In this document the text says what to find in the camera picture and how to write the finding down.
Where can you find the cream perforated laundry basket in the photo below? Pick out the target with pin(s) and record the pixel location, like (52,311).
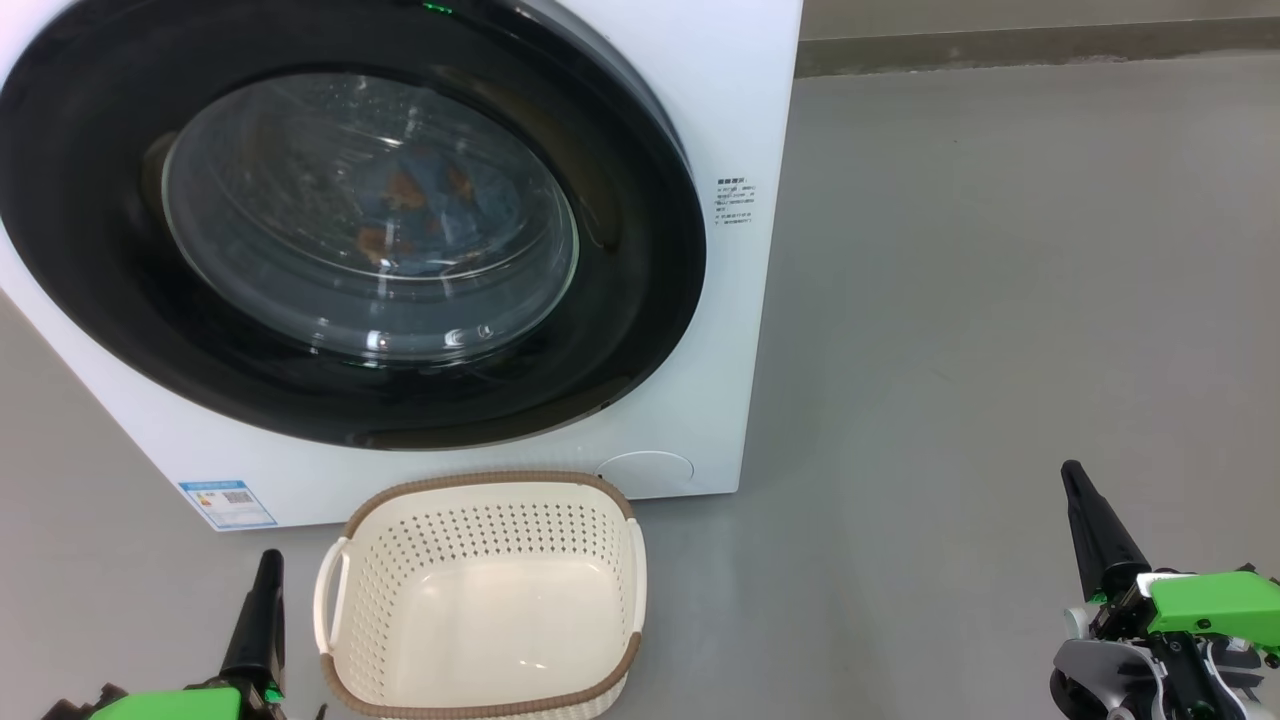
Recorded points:
(480,620)

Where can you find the blue energy label sticker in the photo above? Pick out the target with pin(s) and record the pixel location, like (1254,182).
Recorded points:
(228,503)

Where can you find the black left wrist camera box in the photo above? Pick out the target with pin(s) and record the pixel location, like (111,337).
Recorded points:
(75,706)

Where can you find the blue clothing with orange print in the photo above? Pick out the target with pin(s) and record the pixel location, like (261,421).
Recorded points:
(440,215)

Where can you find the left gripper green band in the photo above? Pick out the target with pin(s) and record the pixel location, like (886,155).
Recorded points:
(180,706)

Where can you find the round white filter cover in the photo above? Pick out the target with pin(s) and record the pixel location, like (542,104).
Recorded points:
(645,473)

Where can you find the white front-load washing machine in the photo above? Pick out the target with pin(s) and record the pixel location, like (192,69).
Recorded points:
(740,350)

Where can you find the black glass washing machine door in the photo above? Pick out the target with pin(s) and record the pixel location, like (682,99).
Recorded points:
(620,300)

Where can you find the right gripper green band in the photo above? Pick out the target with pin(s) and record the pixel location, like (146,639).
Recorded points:
(1215,605)

